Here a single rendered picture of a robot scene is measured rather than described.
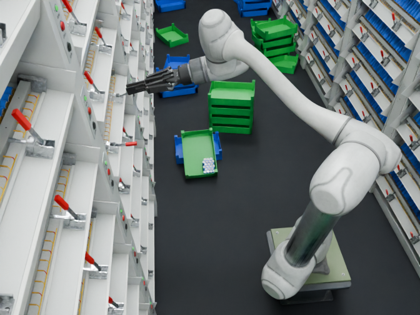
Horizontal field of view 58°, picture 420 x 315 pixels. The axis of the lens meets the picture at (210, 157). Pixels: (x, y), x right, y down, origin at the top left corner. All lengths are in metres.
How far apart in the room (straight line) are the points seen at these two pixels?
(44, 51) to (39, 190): 0.28
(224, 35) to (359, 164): 0.54
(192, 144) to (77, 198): 1.68
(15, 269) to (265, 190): 1.92
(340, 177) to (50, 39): 0.74
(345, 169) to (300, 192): 1.32
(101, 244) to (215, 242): 1.16
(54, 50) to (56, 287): 0.42
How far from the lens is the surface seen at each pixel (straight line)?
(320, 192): 1.04
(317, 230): 1.25
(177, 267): 2.04
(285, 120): 2.84
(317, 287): 1.80
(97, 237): 1.03
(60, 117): 0.75
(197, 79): 1.35
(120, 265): 1.22
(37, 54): 0.79
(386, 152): 1.18
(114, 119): 1.37
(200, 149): 2.46
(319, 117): 1.22
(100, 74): 1.24
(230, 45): 1.20
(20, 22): 0.63
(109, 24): 1.51
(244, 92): 2.67
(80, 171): 0.92
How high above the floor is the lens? 1.76
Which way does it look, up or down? 44 degrees down
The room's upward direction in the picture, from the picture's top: 3 degrees counter-clockwise
